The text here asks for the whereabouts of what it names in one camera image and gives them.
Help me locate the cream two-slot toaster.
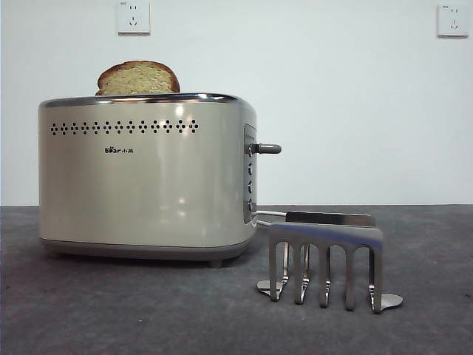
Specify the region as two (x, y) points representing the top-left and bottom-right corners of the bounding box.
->
(37, 92), (259, 268)

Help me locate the slice of brown-crusted bread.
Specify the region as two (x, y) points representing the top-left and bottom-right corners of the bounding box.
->
(95, 60), (181, 96)

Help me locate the grey toaster lever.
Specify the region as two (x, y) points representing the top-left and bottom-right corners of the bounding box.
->
(248, 142), (282, 155)

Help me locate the stainless steel toast rack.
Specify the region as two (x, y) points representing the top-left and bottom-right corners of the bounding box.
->
(256, 210), (404, 315)

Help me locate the white power cable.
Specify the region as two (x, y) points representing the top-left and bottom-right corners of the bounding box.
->
(254, 209), (288, 228)

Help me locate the white wall socket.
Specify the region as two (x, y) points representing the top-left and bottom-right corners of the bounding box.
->
(117, 0), (152, 36)
(437, 2), (470, 38)

